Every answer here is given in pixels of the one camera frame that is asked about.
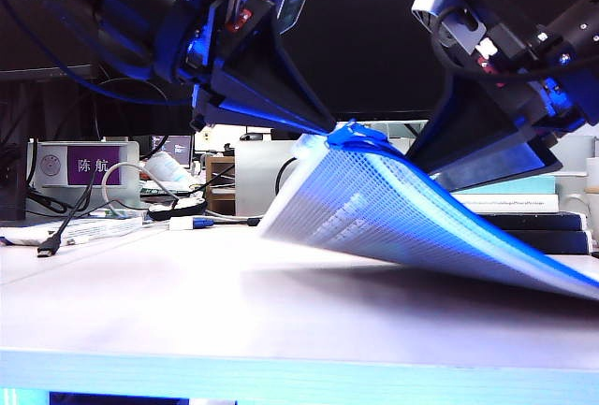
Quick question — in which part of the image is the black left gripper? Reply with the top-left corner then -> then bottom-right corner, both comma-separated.
175,0 -> 337,135

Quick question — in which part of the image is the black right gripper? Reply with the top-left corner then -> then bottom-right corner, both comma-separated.
406,25 -> 586,191

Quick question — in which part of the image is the transparent mesh file bag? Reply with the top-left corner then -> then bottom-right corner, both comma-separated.
257,131 -> 599,302

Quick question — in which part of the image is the teal book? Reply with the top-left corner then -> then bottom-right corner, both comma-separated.
448,174 -> 558,196

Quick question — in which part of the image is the silver computer box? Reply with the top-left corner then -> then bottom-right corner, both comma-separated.
233,140 -> 303,218

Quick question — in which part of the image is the wooden desk shelf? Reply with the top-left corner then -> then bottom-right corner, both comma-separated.
204,154 -> 236,215

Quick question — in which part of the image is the small dark monitor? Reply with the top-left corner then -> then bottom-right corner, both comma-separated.
150,134 -> 194,168

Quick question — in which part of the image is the white mug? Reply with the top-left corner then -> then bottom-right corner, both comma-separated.
556,156 -> 599,243

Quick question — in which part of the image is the plastic tissue packet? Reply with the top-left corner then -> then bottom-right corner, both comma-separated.
141,151 -> 193,186

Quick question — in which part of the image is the large black monitor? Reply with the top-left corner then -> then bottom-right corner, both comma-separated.
261,0 -> 599,122

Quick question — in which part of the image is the flat black desk gadget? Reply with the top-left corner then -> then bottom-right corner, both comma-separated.
147,197 -> 208,223

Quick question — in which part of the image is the white video adapter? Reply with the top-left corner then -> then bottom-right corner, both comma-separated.
168,216 -> 216,232

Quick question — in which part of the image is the purple and white name sign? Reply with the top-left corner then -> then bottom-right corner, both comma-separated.
35,140 -> 141,189

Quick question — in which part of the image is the white printed paper booklet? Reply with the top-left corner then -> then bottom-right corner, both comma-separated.
0,216 -> 144,248

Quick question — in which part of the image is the black monitor with grey bezel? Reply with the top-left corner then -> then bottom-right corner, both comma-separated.
0,0 -> 102,82

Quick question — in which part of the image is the black power cable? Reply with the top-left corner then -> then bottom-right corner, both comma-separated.
274,155 -> 300,203

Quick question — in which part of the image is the white looped cable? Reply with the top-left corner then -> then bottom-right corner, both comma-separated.
99,161 -> 188,213

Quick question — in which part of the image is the black usb cable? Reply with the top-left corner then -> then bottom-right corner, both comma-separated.
37,161 -> 104,259

